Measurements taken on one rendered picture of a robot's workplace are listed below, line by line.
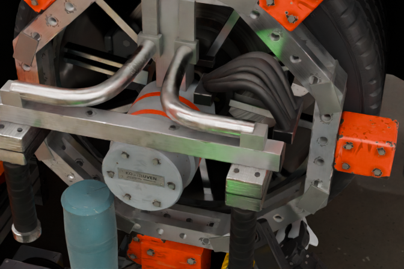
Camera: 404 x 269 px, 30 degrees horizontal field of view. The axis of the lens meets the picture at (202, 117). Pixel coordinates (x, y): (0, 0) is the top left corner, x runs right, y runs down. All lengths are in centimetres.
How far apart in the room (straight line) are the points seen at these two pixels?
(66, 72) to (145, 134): 42
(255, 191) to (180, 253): 46
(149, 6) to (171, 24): 4
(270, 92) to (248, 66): 5
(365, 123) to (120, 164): 39
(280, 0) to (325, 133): 23
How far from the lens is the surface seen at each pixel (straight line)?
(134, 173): 113
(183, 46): 113
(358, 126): 121
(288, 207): 129
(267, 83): 103
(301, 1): 107
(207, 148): 100
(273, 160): 99
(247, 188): 99
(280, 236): 137
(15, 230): 120
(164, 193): 114
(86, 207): 126
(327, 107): 115
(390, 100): 290
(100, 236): 130
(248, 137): 97
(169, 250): 142
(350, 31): 118
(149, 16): 114
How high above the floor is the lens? 159
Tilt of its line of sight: 36 degrees down
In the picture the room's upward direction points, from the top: 1 degrees clockwise
